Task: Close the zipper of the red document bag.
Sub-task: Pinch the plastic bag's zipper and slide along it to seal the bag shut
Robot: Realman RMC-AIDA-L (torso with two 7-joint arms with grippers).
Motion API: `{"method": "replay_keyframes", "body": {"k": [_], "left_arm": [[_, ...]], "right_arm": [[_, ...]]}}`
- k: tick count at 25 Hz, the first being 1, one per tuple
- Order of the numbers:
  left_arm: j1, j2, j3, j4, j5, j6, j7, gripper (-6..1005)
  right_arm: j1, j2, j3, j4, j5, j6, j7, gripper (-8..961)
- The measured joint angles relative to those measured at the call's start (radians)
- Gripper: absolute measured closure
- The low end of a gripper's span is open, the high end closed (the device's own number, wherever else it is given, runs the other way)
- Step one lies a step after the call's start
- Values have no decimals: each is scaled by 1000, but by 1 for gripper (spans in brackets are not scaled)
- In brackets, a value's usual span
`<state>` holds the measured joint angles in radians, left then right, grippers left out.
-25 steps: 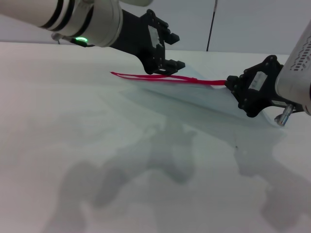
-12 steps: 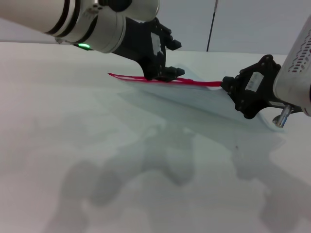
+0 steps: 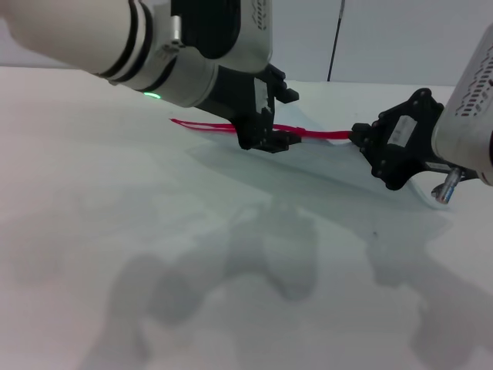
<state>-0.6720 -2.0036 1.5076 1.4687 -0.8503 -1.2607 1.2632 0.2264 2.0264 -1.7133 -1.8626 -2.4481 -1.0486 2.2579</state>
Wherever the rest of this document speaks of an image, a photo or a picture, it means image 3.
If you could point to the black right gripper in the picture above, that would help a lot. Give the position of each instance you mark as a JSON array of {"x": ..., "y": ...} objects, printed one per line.
[{"x": 404, "y": 142}]

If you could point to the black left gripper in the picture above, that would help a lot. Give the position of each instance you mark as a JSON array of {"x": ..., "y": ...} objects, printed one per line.
[{"x": 239, "y": 100}]

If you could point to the red zipper slider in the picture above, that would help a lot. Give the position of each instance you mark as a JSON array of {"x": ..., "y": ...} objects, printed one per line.
[{"x": 302, "y": 133}]

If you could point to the clear document bag red zipper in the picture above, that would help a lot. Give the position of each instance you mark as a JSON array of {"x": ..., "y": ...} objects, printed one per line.
[{"x": 308, "y": 165}]

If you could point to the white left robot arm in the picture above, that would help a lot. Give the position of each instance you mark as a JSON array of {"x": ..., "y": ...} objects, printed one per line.
[{"x": 77, "y": 34}]

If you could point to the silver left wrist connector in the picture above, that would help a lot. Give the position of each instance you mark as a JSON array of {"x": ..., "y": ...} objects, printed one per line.
[{"x": 176, "y": 29}]

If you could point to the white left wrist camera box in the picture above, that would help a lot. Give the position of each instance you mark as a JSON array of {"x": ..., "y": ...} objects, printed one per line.
[{"x": 231, "y": 27}]

